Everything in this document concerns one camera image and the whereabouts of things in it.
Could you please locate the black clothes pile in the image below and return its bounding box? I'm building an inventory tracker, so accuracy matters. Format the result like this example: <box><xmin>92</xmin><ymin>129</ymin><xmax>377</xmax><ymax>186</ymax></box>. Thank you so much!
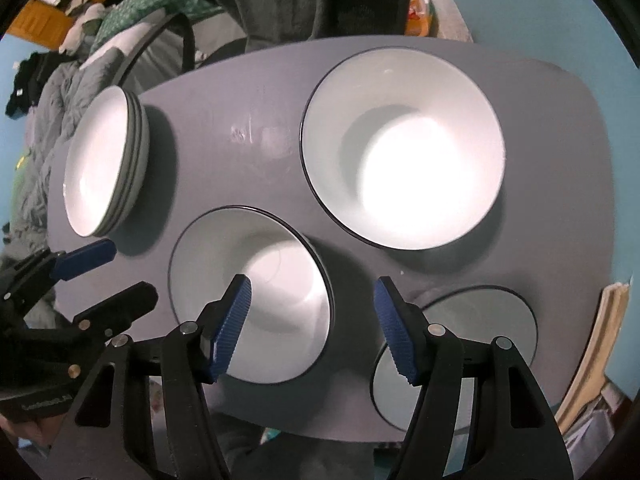
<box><xmin>5</xmin><ymin>52</ymin><xmax>51</xmax><ymax>118</ymax></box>

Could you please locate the beige clothes pile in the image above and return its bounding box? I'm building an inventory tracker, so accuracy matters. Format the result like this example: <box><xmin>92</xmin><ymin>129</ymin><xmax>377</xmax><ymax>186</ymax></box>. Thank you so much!
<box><xmin>60</xmin><ymin>2</ymin><xmax>108</xmax><ymax>51</ymax></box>

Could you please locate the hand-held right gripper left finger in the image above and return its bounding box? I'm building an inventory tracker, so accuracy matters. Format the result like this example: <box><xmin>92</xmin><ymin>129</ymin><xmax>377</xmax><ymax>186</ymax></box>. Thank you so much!
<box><xmin>42</xmin><ymin>274</ymin><xmax>252</xmax><ymax>480</ymax></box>

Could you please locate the person's left hand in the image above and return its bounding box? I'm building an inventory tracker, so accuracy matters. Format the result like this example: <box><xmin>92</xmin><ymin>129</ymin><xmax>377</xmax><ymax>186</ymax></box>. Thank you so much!
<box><xmin>2</xmin><ymin>402</ymin><xmax>68</xmax><ymax>455</ymax></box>

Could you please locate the grey quilted comforter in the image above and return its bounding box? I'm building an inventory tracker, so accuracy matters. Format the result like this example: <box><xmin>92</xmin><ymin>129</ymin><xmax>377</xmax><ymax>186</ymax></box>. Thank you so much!
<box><xmin>7</xmin><ymin>55</ymin><xmax>126</xmax><ymax>306</ymax></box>

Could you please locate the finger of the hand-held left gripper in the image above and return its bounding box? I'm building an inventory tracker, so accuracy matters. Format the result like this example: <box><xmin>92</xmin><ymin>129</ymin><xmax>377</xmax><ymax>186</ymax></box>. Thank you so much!
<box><xmin>0</xmin><ymin>239</ymin><xmax>117</xmax><ymax>311</ymax></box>
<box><xmin>72</xmin><ymin>281</ymin><xmax>159</xmax><ymax>342</ymax></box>

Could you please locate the pile of papers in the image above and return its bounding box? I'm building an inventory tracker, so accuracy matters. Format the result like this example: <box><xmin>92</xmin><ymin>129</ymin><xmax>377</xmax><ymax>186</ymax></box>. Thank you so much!
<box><xmin>555</xmin><ymin>370</ymin><xmax>631</xmax><ymax>443</ymax></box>

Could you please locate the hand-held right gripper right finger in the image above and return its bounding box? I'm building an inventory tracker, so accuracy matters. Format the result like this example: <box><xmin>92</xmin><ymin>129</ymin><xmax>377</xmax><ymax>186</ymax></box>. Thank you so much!
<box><xmin>374</xmin><ymin>276</ymin><xmax>576</xmax><ymax>480</ymax></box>

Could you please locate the wooden louvered door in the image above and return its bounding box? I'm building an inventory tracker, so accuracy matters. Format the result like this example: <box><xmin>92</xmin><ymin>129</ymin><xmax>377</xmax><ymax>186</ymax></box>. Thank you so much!
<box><xmin>10</xmin><ymin>0</ymin><xmax>76</xmax><ymax>38</ymax></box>

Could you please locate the orange plastic bag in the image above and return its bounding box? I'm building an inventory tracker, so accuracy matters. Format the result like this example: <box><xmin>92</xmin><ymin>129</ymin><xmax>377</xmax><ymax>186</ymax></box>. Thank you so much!
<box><xmin>405</xmin><ymin>0</ymin><xmax>431</xmax><ymax>36</ymax></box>

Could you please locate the white bowl wave pattern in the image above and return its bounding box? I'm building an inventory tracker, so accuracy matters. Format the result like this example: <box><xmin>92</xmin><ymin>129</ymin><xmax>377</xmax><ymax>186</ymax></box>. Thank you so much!
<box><xmin>299</xmin><ymin>47</ymin><xmax>507</xmax><ymax>251</ymax></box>
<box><xmin>370</xmin><ymin>285</ymin><xmax>539</xmax><ymax>433</ymax></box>
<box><xmin>167</xmin><ymin>206</ymin><xmax>336</xmax><ymax>386</ymax></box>

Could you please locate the green checkered cloth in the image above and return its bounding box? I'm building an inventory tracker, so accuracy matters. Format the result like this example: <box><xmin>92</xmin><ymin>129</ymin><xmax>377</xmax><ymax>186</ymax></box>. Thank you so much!
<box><xmin>90</xmin><ymin>0</ymin><xmax>221</xmax><ymax>51</ymax></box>

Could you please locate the light wood plank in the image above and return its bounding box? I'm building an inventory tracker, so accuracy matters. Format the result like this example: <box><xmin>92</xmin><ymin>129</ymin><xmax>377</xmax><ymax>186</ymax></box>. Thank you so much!
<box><xmin>555</xmin><ymin>282</ymin><xmax>631</xmax><ymax>431</ymax></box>

